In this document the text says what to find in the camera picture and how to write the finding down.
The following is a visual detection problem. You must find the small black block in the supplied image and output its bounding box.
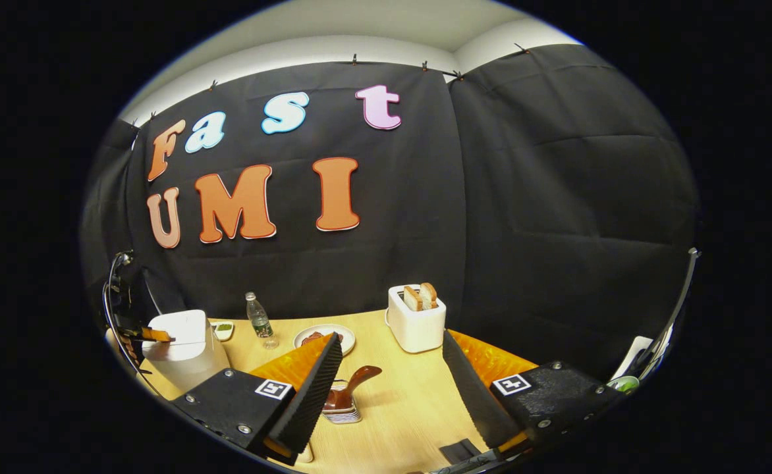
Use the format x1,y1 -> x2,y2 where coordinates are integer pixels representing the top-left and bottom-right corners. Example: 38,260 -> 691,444
439,439 -> 483,465

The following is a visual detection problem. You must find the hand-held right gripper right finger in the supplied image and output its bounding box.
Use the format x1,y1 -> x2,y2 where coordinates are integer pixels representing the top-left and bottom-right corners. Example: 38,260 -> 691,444
442,329 -> 627,461

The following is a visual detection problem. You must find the white rice cooker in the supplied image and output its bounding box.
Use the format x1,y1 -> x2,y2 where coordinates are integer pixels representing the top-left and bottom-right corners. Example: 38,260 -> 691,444
141,309 -> 232,396

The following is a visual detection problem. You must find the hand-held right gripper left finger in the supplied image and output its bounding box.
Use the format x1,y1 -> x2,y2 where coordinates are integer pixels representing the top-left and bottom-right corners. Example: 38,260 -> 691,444
172,332 -> 344,466

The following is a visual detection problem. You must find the brown wooden spoon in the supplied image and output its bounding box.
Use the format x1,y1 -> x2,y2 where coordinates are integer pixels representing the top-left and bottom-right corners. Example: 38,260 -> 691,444
325,365 -> 383,412

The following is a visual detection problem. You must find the grey metal bar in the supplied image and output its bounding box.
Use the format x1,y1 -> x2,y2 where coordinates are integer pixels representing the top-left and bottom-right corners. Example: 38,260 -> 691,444
643,248 -> 700,382

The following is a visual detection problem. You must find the white toaster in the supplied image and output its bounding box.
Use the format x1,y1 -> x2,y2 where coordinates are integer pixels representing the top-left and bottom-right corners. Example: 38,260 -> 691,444
386,283 -> 447,354

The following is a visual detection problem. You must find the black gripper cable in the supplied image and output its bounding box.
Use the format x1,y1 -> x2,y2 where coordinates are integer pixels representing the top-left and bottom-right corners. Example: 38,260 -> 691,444
101,251 -> 163,397

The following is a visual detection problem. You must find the clear plastic water bottle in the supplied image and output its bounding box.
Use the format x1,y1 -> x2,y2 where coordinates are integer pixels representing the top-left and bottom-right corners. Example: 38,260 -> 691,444
246,292 -> 279,350

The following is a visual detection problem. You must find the black backdrop cloth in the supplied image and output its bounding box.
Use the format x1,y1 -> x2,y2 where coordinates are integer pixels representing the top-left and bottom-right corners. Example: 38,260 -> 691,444
80,43 -> 702,382

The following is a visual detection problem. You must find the white round plate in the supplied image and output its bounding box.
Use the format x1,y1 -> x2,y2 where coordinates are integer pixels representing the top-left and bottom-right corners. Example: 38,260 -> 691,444
293,324 -> 356,356

